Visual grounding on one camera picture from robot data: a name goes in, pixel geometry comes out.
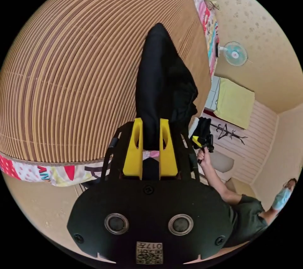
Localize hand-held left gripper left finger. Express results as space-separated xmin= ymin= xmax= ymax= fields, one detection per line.
xmin=122 ymin=118 xmax=143 ymax=180

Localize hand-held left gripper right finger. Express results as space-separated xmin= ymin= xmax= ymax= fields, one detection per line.
xmin=159 ymin=118 xmax=178 ymax=180

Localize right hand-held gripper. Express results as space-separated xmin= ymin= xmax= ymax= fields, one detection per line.
xmin=192 ymin=117 xmax=212 ymax=149

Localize black pants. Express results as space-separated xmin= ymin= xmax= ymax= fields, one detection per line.
xmin=135 ymin=22 xmax=199 ymax=152

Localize person's right forearm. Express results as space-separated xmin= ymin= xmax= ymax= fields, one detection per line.
xmin=201 ymin=162 xmax=242 ymax=204

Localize person's right hand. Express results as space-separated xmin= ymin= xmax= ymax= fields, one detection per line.
xmin=197 ymin=146 xmax=211 ymax=167

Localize black coat rack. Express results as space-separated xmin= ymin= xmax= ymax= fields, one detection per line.
xmin=210 ymin=123 xmax=248 ymax=146

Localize person's body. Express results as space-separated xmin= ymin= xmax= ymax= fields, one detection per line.
xmin=222 ymin=178 xmax=298 ymax=248

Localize bed with woven mat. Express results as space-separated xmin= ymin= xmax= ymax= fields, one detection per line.
xmin=0 ymin=0 xmax=220 ymax=187

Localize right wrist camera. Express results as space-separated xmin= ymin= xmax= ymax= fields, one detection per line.
xmin=205 ymin=134 xmax=215 ymax=154

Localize white wall fan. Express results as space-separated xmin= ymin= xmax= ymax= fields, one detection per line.
xmin=217 ymin=41 xmax=253 ymax=67

